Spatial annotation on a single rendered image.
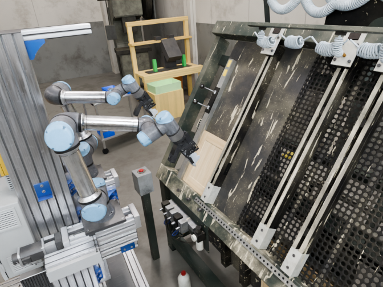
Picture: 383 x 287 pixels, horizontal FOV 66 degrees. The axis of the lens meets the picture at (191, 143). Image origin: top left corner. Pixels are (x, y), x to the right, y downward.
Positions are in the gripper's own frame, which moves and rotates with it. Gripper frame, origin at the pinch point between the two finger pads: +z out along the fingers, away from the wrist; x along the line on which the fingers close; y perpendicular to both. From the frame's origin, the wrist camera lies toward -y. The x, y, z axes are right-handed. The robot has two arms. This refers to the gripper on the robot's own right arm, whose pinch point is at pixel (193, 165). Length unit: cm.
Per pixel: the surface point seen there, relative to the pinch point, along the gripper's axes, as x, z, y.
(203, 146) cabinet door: 46, 29, 19
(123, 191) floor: 192, 112, -69
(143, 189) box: 66, 39, -35
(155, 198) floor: 156, 126, -42
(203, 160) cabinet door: 39, 34, 12
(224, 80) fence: 55, 4, 61
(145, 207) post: 69, 57, -44
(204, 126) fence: 53, 21, 29
